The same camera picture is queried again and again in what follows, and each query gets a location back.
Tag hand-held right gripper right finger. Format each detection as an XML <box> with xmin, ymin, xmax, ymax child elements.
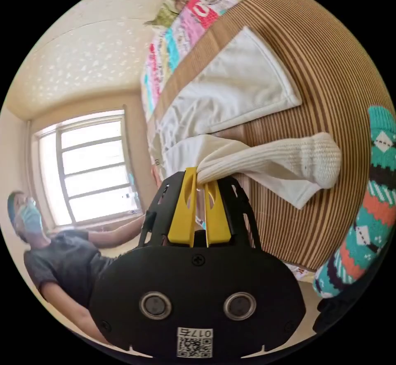
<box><xmin>203</xmin><ymin>181</ymin><xmax>232</xmax><ymax>247</ymax></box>

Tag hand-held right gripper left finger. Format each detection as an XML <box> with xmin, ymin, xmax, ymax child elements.
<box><xmin>167</xmin><ymin>167</ymin><xmax>198</xmax><ymax>247</ymax></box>

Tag cream knit sweater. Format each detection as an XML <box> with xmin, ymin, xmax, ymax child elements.
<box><xmin>196</xmin><ymin>132</ymin><xmax>343</xmax><ymax>190</ymax></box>

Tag white pants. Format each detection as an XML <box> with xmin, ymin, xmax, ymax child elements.
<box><xmin>156</xmin><ymin>26</ymin><xmax>321</xmax><ymax>210</ymax></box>

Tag person's right forearm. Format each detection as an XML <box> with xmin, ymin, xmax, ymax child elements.
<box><xmin>61</xmin><ymin>297</ymin><xmax>109</xmax><ymax>346</ymax></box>

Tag person's left forearm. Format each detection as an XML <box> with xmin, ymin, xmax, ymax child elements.
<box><xmin>108</xmin><ymin>214</ymin><xmax>146</xmax><ymax>242</ymax></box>

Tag window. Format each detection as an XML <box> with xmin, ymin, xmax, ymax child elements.
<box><xmin>33</xmin><ymin>110</ymin><xmax>146</xmax><ymax>227</ymax></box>

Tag person's body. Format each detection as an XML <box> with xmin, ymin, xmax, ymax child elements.
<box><xmin>7</xmin><ymin>190</ymin><xmax>124</xmax><ymax>310</ymax></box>

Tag pile of clothes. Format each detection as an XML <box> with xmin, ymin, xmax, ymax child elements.
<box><xmin>311</xmin><ymin>106</ymin><xmax>396</xmax><ymax>335</ymax></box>

